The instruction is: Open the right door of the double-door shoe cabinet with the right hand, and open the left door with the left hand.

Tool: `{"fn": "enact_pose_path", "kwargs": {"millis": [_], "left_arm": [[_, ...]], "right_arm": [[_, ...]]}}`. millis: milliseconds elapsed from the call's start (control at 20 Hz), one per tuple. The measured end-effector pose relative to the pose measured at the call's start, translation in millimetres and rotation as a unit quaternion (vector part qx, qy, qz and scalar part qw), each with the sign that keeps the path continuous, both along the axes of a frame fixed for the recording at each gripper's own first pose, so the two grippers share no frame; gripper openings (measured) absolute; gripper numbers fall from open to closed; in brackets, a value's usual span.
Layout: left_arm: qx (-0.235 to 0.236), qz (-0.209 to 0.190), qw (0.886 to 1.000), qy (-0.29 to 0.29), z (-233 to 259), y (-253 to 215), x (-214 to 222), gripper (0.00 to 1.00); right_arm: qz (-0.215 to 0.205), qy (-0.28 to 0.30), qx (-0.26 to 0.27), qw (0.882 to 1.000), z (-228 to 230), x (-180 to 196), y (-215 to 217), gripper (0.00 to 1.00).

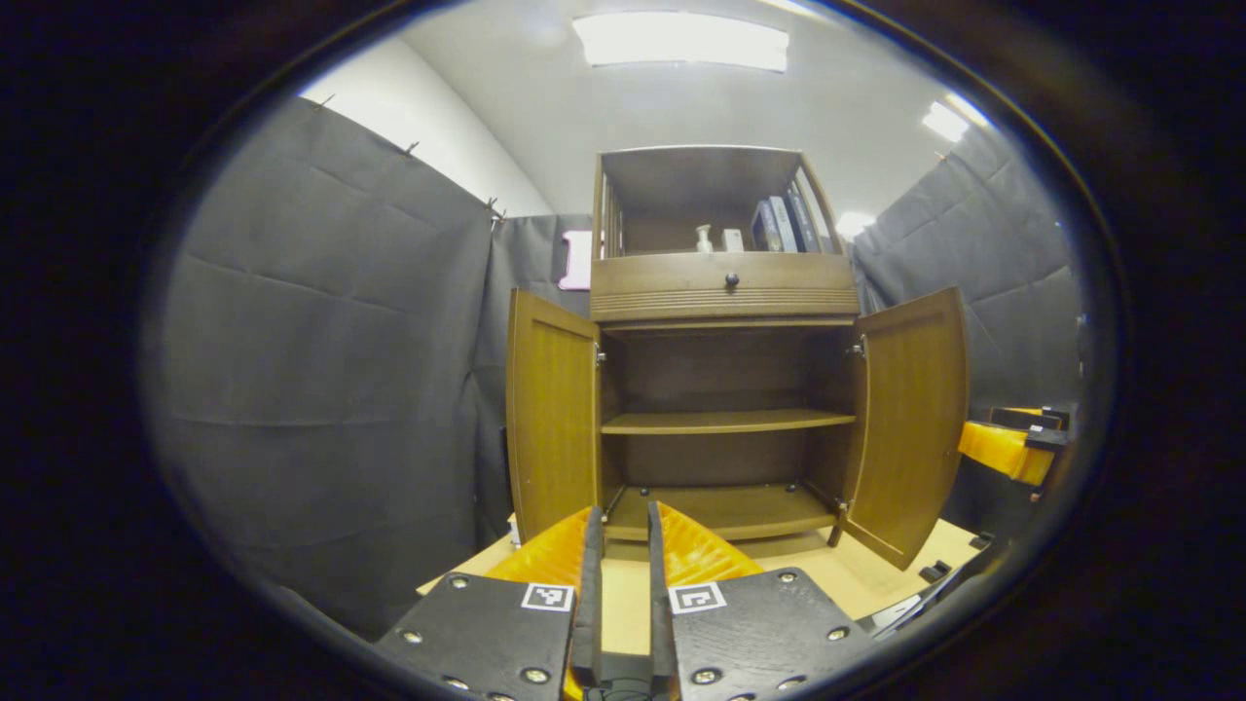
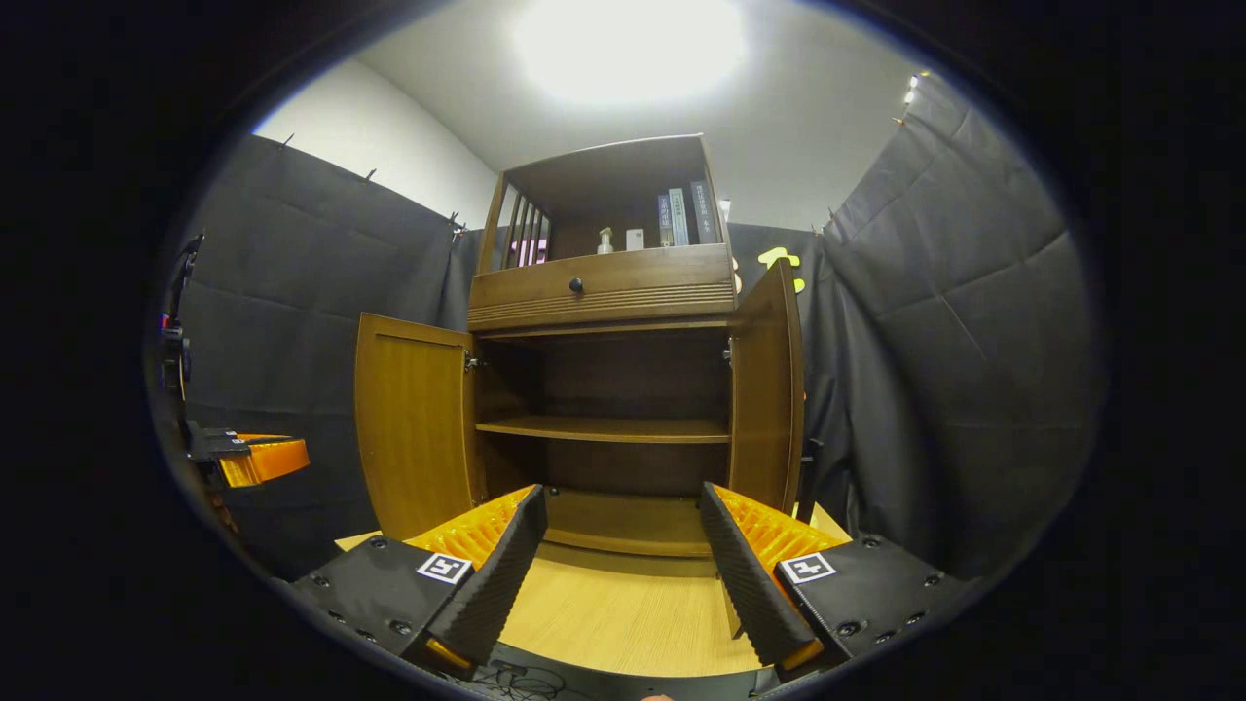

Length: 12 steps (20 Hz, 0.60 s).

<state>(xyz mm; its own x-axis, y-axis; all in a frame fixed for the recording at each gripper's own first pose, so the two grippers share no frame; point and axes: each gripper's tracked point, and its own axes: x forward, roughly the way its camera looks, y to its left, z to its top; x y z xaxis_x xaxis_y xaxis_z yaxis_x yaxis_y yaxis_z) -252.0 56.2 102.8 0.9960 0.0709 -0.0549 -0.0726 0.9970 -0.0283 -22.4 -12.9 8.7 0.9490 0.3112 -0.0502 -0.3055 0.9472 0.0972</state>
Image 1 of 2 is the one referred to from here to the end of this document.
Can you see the small ceiling light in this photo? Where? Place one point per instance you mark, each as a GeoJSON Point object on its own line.
{"type": "Point", "coordinates": [855, 225]}
{"type": "Point", "coordinates": [949, 119]}

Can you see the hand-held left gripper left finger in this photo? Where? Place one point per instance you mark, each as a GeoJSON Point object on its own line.
{"type": "Point", "coordinates": [591, 623]}

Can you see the dark upright book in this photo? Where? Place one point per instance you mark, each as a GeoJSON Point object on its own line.
{"type": "Point", "coordinates": [804, 222]}

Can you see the small pale bottle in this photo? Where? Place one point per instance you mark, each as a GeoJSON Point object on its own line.
{"type": "Point", "coordinates": [704, 240]}

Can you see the wooden inner shelf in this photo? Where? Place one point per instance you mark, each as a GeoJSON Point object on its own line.
{"type": "Point", "coordinates": [725, 422]}

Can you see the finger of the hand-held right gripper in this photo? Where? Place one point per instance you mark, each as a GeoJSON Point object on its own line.
{"type": "Point", "coordinates": [1037, 417]}
{"type": "Point", "coordinates": [1007, 450]}

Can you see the small white box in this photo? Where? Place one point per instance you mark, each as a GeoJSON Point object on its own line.
{"type": "Point", "coordinates": [733, 240]}

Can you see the pale upright book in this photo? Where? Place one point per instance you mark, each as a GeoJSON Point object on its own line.
{"type": "Point", "coordinates": [784, 226]}

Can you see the grey upright book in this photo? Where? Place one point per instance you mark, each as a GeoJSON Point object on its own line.
{"type": "Point", "coordinates": [764, 229]}

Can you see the wooden double-door shoe cabinet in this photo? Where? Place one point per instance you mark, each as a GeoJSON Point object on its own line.
{"type": "Point", "coordinates": [720, 375]}

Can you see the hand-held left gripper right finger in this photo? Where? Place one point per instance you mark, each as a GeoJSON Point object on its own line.
{"type": "Point", "coordinates": [659, 623]}

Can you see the large ceiling light panel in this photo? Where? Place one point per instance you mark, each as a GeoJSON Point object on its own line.
{"type": "Point", "coordinates": [681, 41]}

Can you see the wooden shoe cabinet door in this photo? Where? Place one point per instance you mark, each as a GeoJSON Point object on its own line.
{"type": "Point", "coordinates": [910, 428]}
{"type": "Point", "coordinates": [550, 419]}

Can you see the wooden drawer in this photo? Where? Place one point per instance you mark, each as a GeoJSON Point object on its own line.
{"type": "Point", "coordinates": [662, 275]}

